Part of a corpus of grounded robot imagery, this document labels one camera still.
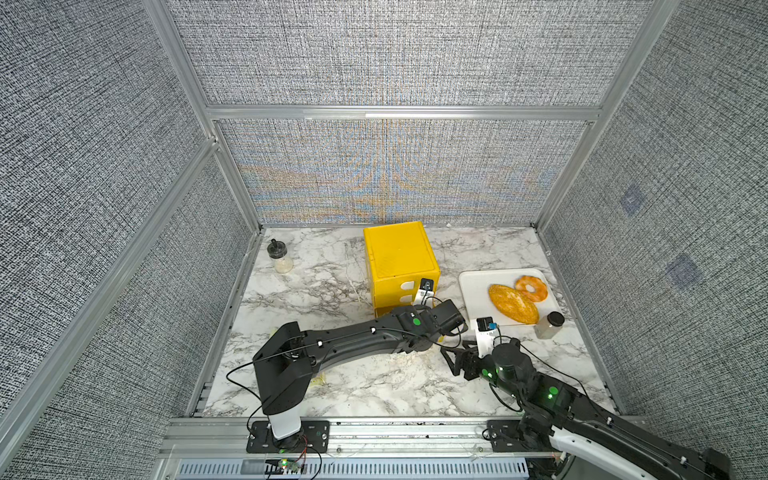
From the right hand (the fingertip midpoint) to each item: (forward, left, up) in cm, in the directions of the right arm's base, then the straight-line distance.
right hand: (451, 341), depth 77 cm
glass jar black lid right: (+6, -29, -4) cm, 29 cm away
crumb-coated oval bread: (+15, -23, -7) cm, 28 cm away
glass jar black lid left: (+32, +53, -2) cm, 62 cm away
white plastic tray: (+26, -14, -14) cm, 33 cm away
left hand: (+6, +5, +1) cm, 8 cm away
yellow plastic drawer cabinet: (+22, +13, +8) cm, 27 cm away
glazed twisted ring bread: (+21, -34, -11) cm, 42 cm away
